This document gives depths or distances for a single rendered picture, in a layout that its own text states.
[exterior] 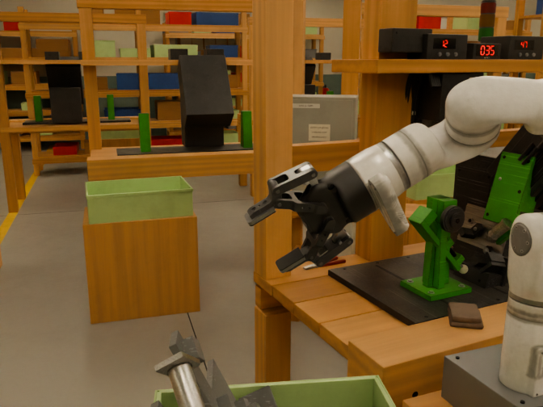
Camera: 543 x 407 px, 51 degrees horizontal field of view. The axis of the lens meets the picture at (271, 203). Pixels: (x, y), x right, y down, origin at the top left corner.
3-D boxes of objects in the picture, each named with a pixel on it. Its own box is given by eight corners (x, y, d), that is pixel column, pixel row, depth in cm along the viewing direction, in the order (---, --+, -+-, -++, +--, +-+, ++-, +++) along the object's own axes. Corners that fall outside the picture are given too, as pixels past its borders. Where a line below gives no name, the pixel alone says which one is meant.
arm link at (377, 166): (374, 188, 65) (421, 159, 65) (335, 147, 74) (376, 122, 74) (398, 241, 70) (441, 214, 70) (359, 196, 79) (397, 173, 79)
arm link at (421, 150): (383, 165, 80) (377, 132, 72) (477, 106, 80) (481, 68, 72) (411, 202, 76) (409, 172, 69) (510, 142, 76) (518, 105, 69)
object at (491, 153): (552, 248, 199) (564, 152, 191) (487, 261, 186) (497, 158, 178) (510, 234, 215) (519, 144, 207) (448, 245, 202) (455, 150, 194)
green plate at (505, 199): (531, 231, 168) (552, 162, 165) (512, 227, 164) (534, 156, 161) (500, 222, 178) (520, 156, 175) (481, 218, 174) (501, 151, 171)
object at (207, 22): (249, 165, 855) (247, 8, 801) (33, 177, 775) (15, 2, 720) (241, 160, 906) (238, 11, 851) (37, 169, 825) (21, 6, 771)
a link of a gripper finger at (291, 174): (311, 166, 71) (271, 190, 71) (305, 155, 70) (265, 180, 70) (319, 176, 69) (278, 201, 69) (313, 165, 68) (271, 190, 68)
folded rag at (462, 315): (447, 310, 150) (448, 300, 149) (479, 313, 148) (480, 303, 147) (449, 327, 140) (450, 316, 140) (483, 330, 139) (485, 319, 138)
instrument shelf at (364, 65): (588, 71, 200) (590, 59, 199) (376, 73, 162) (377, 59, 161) (529, 69, 222) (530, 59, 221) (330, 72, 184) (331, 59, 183)
